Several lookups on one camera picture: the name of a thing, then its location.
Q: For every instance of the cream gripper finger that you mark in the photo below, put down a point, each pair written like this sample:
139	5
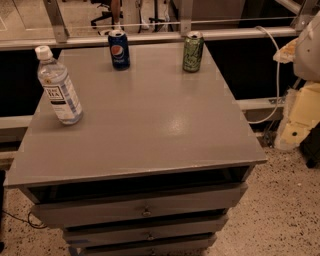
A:
287	53

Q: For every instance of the blue pepsi can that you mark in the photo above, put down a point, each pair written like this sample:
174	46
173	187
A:
119	49

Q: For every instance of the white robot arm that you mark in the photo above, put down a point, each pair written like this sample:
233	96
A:
304	52

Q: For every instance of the green soda can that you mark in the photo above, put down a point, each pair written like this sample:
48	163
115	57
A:
193	49

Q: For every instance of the clear plastic water bottle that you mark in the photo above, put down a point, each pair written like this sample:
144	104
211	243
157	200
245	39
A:
57	85

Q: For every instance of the grey drawer cabinet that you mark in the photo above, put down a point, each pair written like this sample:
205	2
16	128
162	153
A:
153	127

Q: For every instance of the black office chair base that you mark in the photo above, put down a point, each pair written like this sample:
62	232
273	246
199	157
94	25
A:
114	12

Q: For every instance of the bottom grey drawer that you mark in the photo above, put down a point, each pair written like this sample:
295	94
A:
149	248

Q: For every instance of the grey drawer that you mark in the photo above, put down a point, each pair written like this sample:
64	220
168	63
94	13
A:
143	206
149	248
147	231

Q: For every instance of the top grey drawer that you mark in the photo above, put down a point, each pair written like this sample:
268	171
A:
143	206

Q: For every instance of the middle grey drawer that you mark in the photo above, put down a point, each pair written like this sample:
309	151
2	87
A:
147	231

